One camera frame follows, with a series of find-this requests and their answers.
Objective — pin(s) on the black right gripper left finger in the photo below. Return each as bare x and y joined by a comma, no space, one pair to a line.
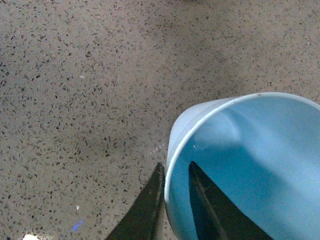
144,219

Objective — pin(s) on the blue cup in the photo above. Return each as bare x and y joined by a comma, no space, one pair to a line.
262,150

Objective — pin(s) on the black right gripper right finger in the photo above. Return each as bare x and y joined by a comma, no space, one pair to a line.
215,216

